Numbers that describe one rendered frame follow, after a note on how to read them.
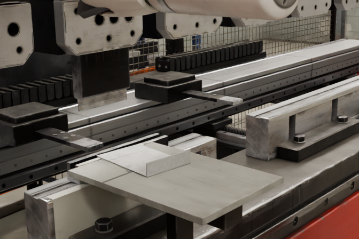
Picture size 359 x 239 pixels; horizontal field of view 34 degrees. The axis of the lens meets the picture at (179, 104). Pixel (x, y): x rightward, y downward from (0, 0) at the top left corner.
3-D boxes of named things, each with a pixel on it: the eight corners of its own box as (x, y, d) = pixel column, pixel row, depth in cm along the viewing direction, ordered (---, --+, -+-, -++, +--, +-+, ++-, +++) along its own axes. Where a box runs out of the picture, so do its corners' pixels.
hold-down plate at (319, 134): (297, 162, 127) (297, 149, 126) (275, 157, 130) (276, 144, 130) (361, 131, 148) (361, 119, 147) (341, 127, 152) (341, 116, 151)
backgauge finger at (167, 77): (220, 114, 124) (220, 91, 123) (134, 97, 141) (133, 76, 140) (254, 103, 132) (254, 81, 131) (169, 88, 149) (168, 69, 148)
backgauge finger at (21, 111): (67, 165, 95) (65, 136, 94) (-18, 136, 112) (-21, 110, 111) (122, 147, 104) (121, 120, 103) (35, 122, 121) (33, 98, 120)
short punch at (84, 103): (83, 112, 90) (78, 50, 88) (74, 110, 92) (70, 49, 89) (130, 100, 98) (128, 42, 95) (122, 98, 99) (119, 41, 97)
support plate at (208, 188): (202, 226, 72) (202, 218, 72) (68, 176, 89) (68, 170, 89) (283, 183, 85) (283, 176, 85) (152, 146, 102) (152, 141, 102)
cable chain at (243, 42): (170, 73, 160) (170, 58, 159) (155, 71, 164) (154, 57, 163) (262, 52, 192) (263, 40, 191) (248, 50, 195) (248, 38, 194)
